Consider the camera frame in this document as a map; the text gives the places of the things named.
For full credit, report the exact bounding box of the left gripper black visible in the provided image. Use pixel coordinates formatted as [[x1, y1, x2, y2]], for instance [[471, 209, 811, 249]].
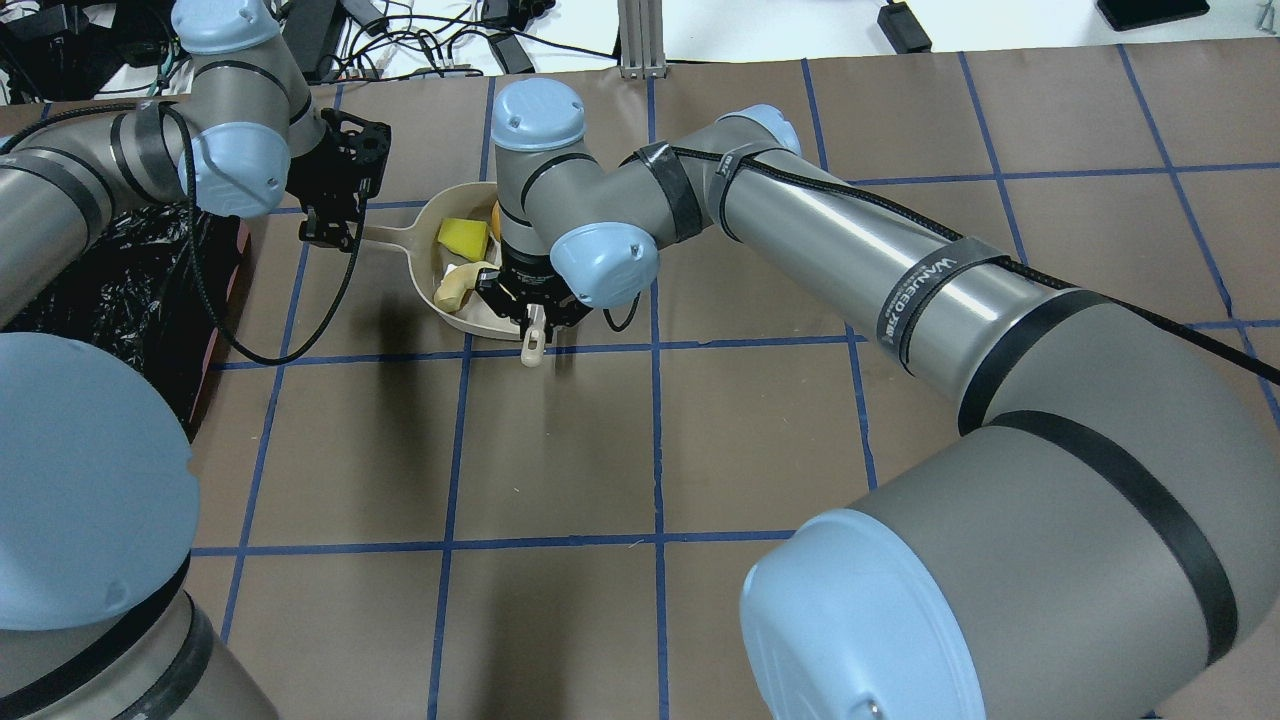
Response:
[[288, 110, 392, 251]]

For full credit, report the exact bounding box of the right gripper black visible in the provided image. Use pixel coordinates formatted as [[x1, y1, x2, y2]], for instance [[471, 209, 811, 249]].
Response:
[[477, 250, 593, 341]]

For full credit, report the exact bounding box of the beige hand brush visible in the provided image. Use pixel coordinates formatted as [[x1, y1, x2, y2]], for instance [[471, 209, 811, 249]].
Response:
[[520, 304, 549, 368]]

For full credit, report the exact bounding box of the yellow sponge piece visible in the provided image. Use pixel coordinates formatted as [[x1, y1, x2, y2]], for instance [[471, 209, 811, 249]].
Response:
[[436, 217, 490, 263]]

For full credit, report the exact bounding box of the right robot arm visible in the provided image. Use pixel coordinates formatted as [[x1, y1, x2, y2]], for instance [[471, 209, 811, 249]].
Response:
[[477, 77, 1277, 719]]

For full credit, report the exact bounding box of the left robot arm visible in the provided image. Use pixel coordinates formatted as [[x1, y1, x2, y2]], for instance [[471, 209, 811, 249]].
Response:
[[1, 1, 390, 719]]

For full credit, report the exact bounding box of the black lined trash bin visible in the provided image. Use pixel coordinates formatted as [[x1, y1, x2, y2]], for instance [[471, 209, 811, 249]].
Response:
[[3, 204, 248, 437]]

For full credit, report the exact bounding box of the black power brick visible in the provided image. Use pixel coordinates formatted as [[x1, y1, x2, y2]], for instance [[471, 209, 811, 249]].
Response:
[[282, 0, 346, 82]]

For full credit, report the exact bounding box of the black power adapter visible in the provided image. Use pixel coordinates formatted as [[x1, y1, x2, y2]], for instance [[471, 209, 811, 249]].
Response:
[[876, 1, 932, 55]]

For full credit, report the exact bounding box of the black smartphone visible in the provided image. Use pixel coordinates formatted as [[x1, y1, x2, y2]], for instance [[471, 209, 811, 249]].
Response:
[[1094, 0, 1211, 32]]

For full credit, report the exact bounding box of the aluminium frame post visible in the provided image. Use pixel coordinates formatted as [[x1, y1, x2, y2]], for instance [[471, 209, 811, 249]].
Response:
[[617, 0, 669, 79]]

